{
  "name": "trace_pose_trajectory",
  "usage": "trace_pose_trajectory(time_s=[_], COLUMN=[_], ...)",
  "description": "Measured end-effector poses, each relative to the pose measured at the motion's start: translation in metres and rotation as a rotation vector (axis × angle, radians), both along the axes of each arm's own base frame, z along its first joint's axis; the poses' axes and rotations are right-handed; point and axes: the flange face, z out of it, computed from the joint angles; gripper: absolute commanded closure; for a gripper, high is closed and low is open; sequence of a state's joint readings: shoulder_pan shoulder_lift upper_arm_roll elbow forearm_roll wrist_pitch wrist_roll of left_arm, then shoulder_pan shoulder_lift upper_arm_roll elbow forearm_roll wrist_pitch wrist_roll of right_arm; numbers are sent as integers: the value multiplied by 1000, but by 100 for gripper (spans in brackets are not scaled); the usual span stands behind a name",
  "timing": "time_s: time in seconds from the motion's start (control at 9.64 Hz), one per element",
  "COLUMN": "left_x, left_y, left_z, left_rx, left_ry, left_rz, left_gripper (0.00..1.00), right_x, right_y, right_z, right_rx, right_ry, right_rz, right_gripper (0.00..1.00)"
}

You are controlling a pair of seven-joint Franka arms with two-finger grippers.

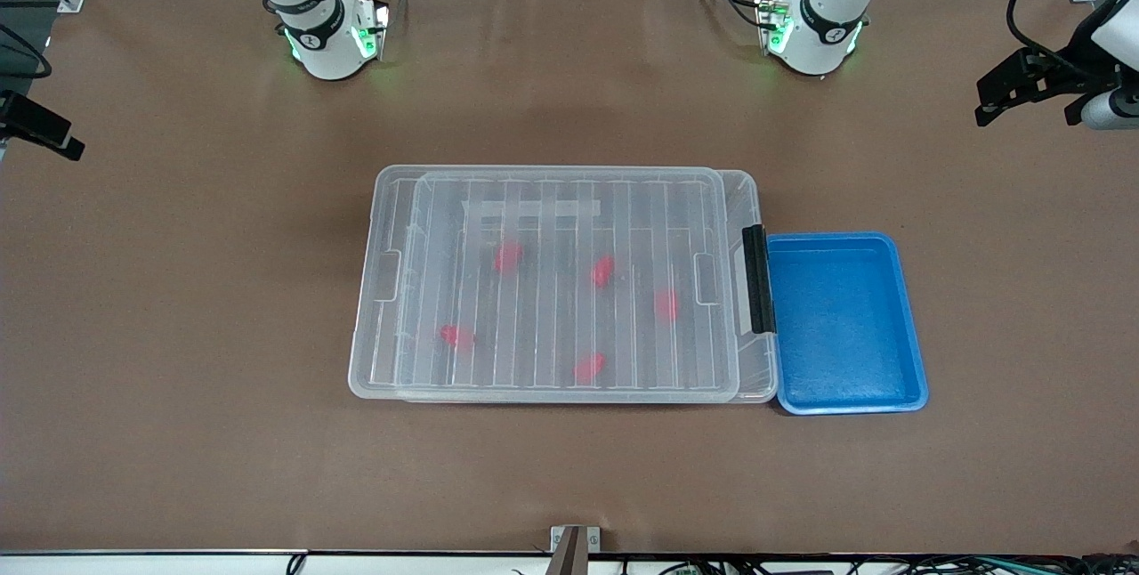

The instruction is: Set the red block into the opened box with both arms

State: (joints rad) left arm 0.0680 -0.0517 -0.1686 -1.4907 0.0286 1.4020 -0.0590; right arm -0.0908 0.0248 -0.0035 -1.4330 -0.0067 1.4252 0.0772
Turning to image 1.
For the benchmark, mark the clear plastic storage box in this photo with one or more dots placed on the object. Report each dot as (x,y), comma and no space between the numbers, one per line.
(755,366)

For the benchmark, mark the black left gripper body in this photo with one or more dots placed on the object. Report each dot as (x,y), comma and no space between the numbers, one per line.
(1061,76)

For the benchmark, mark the metal table edge bracket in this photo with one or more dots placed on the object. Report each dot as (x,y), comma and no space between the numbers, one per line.
(561,539)

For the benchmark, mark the blue plastic tray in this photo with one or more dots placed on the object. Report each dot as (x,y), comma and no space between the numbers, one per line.
(845,326)

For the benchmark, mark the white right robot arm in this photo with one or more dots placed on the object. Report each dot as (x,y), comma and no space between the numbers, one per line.
(320,41)

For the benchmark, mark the clear ribbed plastic lid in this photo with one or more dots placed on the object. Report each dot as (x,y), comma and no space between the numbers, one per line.
(534,308)

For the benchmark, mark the brown table cover mat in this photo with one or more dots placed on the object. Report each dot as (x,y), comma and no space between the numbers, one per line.
(569,468)

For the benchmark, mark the red block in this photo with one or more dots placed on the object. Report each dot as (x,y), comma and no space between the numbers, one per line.
(508,256)
(603,271)
(666,305)
(588,368)
(456,336)

